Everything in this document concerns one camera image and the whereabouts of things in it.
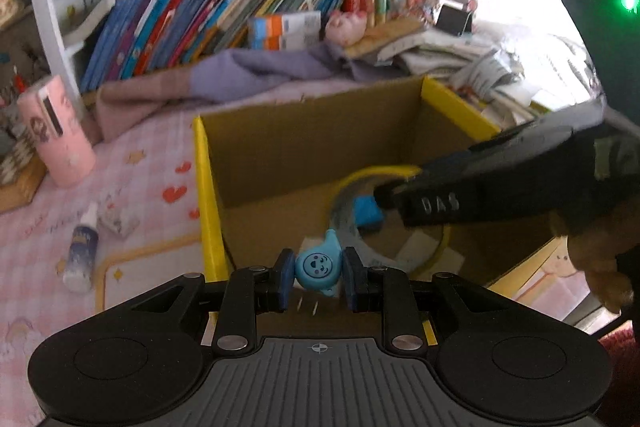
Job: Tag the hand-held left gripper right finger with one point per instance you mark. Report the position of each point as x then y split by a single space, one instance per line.
352 279

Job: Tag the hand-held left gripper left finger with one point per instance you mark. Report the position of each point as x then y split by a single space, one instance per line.
285 279

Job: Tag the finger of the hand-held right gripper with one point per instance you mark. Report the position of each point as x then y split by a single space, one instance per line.
475 202
500 152

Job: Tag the blue smiling face toy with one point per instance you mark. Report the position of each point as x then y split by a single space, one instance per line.
317 267

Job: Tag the yellow-edged cardboard box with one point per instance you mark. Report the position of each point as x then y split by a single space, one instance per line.
300 147

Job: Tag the person's right hand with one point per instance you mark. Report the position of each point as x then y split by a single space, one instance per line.
595 264

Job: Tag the pile of loose papers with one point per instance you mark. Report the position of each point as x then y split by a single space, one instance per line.
465 62

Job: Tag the yellow-edged cartoon mat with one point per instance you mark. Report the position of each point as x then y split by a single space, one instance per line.
150 267

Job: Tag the black phone stand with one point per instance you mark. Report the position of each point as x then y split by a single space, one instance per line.
452 21

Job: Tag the brown cardboard sheet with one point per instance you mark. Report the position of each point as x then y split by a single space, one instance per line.
385 38

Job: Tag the small white printed carton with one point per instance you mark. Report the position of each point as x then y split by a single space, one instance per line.
117 217

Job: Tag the pink pig plush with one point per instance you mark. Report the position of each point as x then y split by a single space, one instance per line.
345 29

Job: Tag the white and blue spray bottle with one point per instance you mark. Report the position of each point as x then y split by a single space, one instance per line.
82 252

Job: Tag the purple cloth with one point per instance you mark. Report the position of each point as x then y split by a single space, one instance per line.
260 67

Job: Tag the orange and blue carton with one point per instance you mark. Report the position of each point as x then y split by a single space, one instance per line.
285 43
285 24

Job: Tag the row of colourful children's books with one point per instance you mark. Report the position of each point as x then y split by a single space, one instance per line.
200 22

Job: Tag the pink cartoon tumbler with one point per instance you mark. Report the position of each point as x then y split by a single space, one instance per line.
55 132

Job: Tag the checkered wooden box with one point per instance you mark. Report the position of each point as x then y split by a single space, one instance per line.
20 177

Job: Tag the white bookshelf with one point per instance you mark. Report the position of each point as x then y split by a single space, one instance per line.
45 7

